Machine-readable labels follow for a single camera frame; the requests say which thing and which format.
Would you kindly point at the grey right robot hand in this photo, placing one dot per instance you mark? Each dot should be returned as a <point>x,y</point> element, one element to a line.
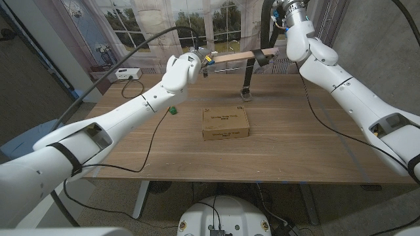
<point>290,11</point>

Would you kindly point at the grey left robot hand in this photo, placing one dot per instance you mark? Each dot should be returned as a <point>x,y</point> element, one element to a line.
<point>204,56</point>

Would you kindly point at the wooden bar with metal clips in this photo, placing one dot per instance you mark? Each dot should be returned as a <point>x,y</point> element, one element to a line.
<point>243,56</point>

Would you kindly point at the black belt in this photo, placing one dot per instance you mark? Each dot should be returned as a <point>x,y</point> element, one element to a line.
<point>262,39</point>

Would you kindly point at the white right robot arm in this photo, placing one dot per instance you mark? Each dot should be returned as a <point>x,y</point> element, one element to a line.
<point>354,91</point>

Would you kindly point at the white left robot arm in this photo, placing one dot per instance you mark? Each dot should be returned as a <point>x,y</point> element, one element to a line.
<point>115,124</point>

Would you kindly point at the orange green toy carrot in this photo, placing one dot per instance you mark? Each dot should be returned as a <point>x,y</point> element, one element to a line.
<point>172,110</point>

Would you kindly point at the brown cardboard box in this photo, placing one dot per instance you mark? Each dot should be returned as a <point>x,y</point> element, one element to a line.
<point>226,123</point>

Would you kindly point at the printed window backdrop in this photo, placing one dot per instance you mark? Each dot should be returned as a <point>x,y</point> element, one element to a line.
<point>157,26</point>

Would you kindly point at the white power strip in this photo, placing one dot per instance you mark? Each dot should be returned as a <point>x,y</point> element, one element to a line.
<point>126,72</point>

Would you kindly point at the black round floor fan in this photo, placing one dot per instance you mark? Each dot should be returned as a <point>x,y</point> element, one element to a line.
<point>159,187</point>

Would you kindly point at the white table leg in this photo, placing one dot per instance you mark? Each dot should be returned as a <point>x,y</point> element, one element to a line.
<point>310,206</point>
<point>141,200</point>

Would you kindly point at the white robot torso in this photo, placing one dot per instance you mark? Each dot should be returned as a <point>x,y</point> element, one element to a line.
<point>223,213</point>

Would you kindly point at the black power adapter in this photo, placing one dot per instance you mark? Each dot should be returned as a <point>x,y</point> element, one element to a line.
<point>287,229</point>

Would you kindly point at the blue chair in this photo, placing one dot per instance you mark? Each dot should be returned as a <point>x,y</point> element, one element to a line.
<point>23,141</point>

